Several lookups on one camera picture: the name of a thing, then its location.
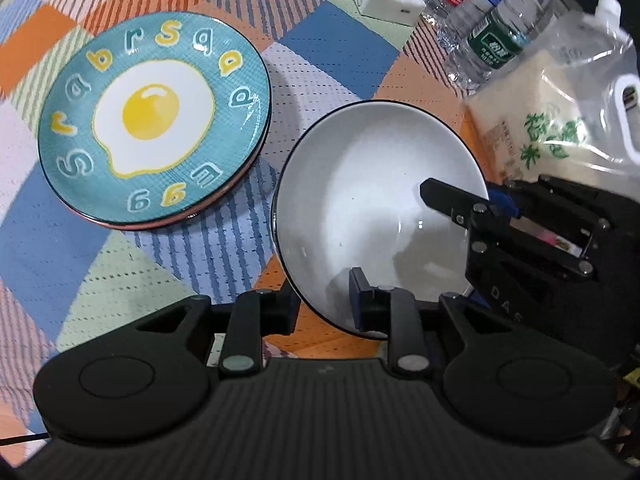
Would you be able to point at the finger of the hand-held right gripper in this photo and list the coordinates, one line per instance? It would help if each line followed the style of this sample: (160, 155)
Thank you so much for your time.
(450, 200)
(505, 202)

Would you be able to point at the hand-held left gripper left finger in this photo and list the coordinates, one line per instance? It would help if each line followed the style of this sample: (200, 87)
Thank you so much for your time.
(280, 310)

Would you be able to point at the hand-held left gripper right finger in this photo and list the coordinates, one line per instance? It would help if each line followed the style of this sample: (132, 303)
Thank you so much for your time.
(359, 300)

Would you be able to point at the white bowl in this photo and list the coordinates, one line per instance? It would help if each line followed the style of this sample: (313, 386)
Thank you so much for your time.
(360, 185)

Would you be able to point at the blue fried egg plate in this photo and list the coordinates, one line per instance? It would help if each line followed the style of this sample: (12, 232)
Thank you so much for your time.
(150, 110)

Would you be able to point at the clear rice bag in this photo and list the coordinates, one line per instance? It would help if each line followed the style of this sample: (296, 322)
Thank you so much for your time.
(530, 130)

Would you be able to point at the green label water bottle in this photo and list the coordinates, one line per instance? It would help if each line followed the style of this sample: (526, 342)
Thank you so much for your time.
(500, 40)

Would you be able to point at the clear plastic jug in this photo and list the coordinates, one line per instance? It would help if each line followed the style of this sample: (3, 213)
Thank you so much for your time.
(605, 60)

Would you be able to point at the patchwork tablecloth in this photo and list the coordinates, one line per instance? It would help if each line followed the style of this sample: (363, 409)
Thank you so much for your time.
(320, 35)

